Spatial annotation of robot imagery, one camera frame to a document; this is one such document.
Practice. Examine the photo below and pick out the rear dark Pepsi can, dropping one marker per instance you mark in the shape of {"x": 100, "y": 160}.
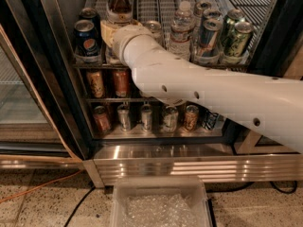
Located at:
{"x": 92, "y": 15}

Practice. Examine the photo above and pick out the front blue Pepsi can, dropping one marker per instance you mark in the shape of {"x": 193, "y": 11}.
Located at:
{"x": 86, "y": 40}

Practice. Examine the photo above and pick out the brown iced tea bottle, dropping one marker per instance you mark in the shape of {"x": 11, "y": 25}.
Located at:
{"x": 119, "y": 11}

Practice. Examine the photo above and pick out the rear silver can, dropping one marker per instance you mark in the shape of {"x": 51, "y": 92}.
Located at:
{"x": 199, "y": 9}

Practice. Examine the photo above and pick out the front green can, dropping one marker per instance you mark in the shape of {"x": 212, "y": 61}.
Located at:
{"x": 236, "y": 42}

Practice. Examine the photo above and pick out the orange can shelf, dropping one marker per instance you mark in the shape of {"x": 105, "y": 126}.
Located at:
{"x": 121, "y": 82}
{"x": 102, "y": 119}

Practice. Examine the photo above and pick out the rear green can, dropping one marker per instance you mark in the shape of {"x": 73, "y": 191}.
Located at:
{"x": 232, "y": 16}

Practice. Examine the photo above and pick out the tan can bottom shelf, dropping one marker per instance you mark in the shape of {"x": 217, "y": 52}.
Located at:
{"x": 191, "y": 117}

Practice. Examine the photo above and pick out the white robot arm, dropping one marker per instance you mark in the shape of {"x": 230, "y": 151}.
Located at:
{"x": 270, "y": 106}

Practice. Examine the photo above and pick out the glass fridge door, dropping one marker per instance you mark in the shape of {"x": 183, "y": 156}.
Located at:
{"x": 28, "y": 135}

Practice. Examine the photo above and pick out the middle blue silver can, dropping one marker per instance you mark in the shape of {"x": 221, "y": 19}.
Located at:
{"x": 210, "y": 14}

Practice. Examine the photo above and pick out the silver can bottom shelf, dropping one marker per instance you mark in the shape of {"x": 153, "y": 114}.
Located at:
{"x": 124, "y": 117}

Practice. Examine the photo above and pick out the grey can bottom shelf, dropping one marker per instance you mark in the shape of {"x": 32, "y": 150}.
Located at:
{"x": 170, "y": 119}

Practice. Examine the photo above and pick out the orange can middle shelf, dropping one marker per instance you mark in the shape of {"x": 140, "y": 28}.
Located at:
{"x": 121, "y": 82}

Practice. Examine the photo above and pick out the orange can bottom shelf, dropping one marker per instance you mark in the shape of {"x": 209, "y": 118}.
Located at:
{"x": 102, "y": 119}

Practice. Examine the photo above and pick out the tan can middle shelf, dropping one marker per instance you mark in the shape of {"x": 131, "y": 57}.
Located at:
{"x": 95, "y": 82}

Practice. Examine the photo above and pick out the green white 7up can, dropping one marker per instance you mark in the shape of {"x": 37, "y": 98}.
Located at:
{"x": 156, "y": 29}

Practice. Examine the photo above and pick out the tan can shelf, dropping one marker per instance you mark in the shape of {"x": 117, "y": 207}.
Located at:
{"x": 191, "y": 117}
{"x": 95, "y": 82}

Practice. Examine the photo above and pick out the clear water bottle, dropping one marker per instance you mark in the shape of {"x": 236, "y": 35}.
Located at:
{"x": 181, "y": 29}

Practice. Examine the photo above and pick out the clear plastic bin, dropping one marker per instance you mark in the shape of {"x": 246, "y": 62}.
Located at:
{"x": 160, "y": 202}

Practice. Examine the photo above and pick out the blue white can bottom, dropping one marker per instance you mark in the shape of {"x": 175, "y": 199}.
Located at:
{"x": 209, "y": 120}

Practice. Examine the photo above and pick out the stainless fridge cabinet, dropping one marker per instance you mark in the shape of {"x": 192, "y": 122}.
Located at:
{"x": 42, "y": 34}

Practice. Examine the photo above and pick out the blue silver can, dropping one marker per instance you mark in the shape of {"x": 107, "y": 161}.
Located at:
{"x": 206, "y": 49}
{"x": 210, "y": 14}

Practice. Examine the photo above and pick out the front blue silver can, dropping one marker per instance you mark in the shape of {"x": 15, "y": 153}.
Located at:
{"x": 206, "y": 49}

